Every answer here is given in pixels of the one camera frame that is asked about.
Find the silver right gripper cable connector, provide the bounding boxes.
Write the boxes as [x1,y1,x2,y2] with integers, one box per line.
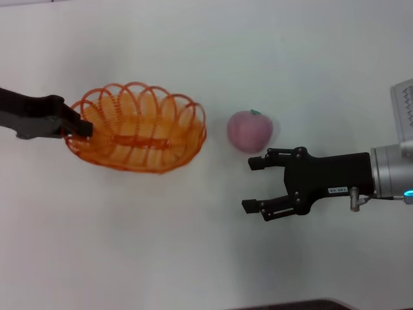
[350,186,377,212]

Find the orange plastic wire basket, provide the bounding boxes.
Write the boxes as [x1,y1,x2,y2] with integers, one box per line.
[63,81,208,175]

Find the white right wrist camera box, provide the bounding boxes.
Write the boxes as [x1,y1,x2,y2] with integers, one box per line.
[390,77,413,143]

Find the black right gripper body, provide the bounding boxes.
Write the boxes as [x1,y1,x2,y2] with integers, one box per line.
[283,147,375,216]

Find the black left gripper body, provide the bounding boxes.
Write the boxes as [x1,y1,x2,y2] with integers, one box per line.
[0,87,65,140]

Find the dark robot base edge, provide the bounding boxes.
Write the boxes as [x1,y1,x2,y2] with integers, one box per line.
[225,298,352,310]

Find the pink peach with green leaf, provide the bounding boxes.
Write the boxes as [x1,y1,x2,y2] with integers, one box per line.
[227,108,275,154]

